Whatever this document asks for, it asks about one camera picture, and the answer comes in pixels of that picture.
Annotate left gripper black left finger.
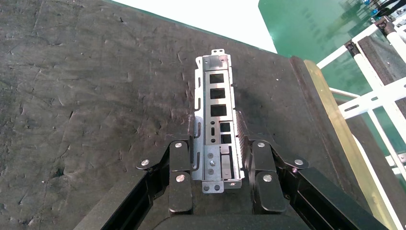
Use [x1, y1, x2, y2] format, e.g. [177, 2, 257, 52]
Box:
[73, 114, 195, 230]

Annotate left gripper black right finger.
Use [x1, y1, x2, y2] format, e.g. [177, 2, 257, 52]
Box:
[236, 110, 389, 230]

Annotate metal bracket with rectangular cutouts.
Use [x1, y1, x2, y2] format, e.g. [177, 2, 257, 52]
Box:
[190, 48, 246, 194]

